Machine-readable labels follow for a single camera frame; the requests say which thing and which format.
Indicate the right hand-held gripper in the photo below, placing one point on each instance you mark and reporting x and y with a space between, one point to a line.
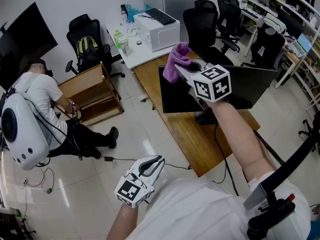
212 84

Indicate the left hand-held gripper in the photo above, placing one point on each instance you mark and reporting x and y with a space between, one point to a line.
131 191

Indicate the purple cloth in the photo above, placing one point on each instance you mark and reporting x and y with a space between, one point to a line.
178 55

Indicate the black monitor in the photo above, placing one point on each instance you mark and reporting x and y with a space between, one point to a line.
250 89

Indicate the person's right forearm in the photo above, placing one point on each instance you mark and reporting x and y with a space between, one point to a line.
232 134

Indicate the person's left forearm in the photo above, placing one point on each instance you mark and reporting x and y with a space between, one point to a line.
120 224

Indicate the white box appliance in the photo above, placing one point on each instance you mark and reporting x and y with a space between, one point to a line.
162 36

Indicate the black office chair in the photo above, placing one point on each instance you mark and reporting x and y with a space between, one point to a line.
228 11
267 44
310 131
85 26
200 21

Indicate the person's white shirt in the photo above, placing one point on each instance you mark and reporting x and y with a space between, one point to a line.
187 209

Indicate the small round black object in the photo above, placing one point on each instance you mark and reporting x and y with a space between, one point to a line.
139 43

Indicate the black keyboard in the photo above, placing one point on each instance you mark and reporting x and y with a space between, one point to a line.
160 16

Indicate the clear jar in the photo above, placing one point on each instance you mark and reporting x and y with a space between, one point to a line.
125 47

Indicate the light grey keyboard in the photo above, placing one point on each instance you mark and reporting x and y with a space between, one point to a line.
250 13

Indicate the green bottle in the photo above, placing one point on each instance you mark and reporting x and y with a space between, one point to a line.
117 37

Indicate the teal plastic bag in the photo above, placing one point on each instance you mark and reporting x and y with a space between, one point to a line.
132 10

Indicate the wooden shelf unit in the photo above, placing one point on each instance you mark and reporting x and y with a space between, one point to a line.
85 81

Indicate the green black backpack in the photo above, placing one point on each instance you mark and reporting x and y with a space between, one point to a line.
86 46

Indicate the open laptop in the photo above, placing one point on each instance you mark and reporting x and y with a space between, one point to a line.
305 42

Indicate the white shelving unit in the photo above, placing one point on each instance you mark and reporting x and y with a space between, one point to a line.
300 2

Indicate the white power strip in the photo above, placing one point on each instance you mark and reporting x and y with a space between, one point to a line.
25 182

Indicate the black floor equipment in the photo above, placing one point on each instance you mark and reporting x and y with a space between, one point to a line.
10 224

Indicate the black shoulder mount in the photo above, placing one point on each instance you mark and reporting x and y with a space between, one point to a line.
272 219

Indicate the large black wall screen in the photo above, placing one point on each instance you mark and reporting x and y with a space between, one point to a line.
22 41

